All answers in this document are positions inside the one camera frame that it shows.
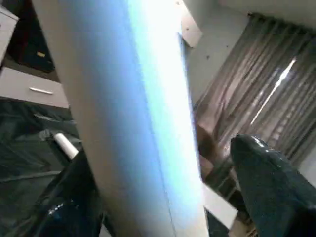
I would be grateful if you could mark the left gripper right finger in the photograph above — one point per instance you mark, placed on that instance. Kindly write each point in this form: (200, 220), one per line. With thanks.
(276, 197)

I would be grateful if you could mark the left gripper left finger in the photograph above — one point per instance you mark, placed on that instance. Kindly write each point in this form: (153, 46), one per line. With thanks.
(74, 207)

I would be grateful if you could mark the white plastic table leg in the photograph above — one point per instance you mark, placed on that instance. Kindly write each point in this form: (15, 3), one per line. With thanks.
(123, 123)
(65, 144)

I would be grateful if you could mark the black work mat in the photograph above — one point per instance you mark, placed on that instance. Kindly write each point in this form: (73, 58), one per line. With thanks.
(29, 158)

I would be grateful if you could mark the grey window curtain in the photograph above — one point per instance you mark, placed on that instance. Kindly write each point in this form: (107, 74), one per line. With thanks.
(256, 89)

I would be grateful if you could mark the white drawer unit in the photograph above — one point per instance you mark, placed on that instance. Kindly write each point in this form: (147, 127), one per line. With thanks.
(24, 89)

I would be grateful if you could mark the black bag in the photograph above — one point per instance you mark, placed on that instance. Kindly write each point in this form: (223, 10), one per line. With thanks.
(29, 54)

